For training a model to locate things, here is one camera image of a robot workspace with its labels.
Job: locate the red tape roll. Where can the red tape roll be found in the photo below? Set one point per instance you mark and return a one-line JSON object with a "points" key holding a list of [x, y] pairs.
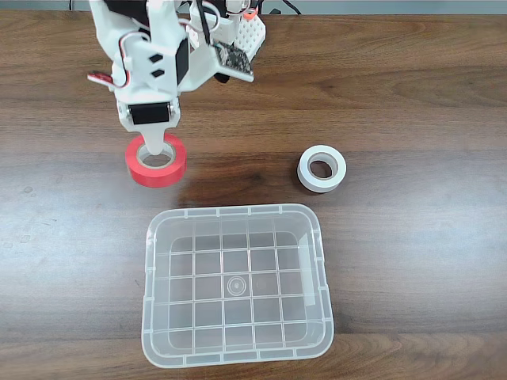
{"points": [[134, 170]]}

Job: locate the clear plastic box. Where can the clear plastic box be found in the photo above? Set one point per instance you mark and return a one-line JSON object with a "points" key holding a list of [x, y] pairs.
{"points": [[198, 285]]}

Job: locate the white tape roll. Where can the white tape roll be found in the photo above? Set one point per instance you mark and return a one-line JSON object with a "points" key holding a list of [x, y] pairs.
{"points": [[303, 169]]}

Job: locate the small camera on white bracket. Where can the small camera on white bracket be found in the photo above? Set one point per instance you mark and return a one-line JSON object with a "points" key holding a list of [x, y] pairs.
{"points": [[233, 59]]}

